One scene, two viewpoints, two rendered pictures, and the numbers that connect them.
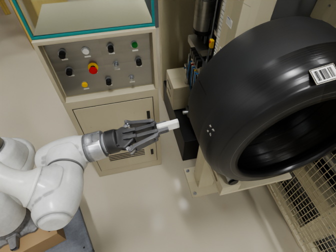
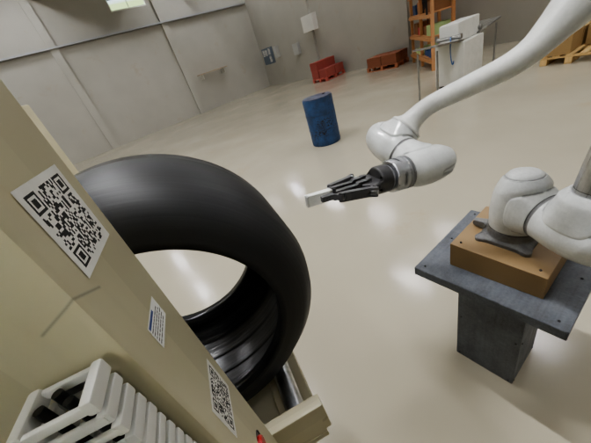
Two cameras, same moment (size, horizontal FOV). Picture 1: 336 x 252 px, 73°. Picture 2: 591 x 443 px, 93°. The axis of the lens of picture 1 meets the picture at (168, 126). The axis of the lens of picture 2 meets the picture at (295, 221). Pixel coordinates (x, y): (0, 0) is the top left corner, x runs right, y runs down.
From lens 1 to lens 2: 111 cm
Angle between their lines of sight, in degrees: 98
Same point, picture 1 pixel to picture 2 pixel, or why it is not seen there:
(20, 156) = (559, 218)
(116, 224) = (465, 408)
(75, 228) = (449, 274)
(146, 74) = not seen: outside the picture
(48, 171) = (395, 124)
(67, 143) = (416, 148)
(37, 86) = not seen: outside the picture
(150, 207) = not seen: outside the picture
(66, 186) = (376, 133)
